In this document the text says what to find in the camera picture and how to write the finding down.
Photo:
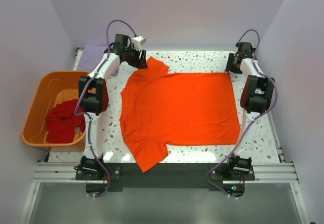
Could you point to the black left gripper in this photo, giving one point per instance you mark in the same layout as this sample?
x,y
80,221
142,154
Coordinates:
x,y
138,59

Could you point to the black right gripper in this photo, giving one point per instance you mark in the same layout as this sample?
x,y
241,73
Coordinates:
x,y
232,63

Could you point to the orange t-shirt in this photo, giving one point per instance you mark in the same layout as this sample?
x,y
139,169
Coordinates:
x,y
160,108

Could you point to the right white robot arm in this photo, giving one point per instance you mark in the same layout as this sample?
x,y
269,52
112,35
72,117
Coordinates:
x,y
255,100

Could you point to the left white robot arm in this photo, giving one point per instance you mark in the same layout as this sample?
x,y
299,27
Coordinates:
x,y
94,100

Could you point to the folded lavender t-shirt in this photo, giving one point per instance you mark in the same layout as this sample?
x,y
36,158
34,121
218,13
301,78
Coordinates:
x,y
90,57

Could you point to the orange plastic basket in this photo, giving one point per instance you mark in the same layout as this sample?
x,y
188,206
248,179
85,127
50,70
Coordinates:
x,y
54,88

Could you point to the red t-shirt in basket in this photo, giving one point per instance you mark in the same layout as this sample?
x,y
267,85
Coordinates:
x,y
61,123

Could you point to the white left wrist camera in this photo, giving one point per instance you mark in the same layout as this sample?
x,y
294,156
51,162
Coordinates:
x,y
138,42

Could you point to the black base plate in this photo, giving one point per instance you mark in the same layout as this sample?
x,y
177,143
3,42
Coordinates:
x,y
162,176

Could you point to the aluminium front rail frame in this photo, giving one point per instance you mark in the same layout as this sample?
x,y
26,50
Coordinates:
x,y
59,172

